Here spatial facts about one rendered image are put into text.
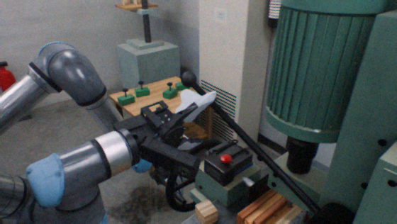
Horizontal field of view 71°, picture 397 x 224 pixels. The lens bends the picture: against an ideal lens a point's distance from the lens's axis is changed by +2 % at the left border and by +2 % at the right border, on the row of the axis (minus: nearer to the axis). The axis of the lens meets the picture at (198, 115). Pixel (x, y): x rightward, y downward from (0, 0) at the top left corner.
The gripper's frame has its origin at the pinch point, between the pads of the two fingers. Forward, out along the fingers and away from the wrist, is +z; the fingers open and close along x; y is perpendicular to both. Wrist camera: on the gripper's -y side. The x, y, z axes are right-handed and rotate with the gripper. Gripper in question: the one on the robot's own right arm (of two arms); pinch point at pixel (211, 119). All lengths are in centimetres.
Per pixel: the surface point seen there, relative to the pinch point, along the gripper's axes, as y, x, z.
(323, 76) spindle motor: -14.4, -20.0, 5.4
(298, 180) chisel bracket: -20.4, 4.5, 9.0
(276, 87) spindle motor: -8.1, -13.3, 5.3
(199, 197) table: -3.3, 30.8, 1.5
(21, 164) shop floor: 146, 170, -34
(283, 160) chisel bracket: -14.7, 6.4, 12.0
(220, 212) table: -11.7, 24.9, 0.7
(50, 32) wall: 260, 124, 35
